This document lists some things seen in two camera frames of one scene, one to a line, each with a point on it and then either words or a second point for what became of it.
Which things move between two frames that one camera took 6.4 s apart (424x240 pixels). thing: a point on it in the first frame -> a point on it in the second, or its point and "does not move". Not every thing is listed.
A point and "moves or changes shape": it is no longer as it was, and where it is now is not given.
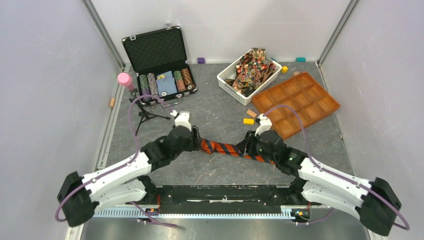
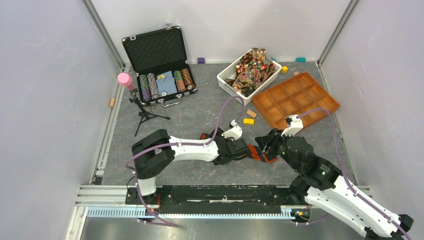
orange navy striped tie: x=216 y=147 moves or changes shape
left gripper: x=195 y=143 -> x=226 y=139
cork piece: x=112 y=102 does not move
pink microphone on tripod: x=125 y=79 does not move
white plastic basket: x=247 y=76 does not move
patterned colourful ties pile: x=252 y=71 does not move
